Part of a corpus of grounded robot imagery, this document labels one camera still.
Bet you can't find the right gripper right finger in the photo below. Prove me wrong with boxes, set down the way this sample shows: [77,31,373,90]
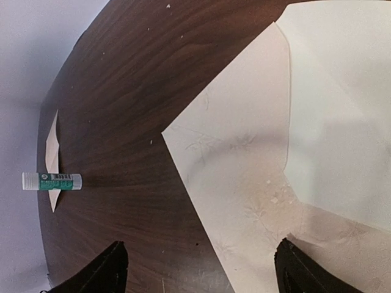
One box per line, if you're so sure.
[274,238,362,293]

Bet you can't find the green white glue stick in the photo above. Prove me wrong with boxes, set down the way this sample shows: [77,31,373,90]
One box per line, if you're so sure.
[21,172,82,190]

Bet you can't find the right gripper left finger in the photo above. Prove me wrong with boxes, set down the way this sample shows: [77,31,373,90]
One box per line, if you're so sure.
[49,241,128,293]

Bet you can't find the beige envelope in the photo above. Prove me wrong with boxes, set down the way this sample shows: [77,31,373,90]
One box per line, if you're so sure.
[163,1,390,292]

